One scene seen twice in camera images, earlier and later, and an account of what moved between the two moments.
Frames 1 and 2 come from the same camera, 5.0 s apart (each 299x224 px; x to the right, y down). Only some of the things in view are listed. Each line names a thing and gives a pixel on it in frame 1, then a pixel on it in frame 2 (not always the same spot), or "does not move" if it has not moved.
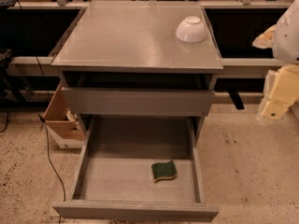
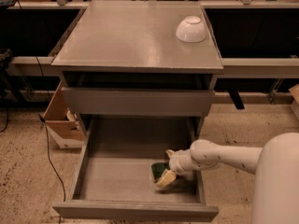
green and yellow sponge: x=163 y=170 does not move
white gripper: x=287 y=37 → x=176 y=164
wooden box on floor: x=64 y=124 does not move
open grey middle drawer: x=114 y=178 does not move
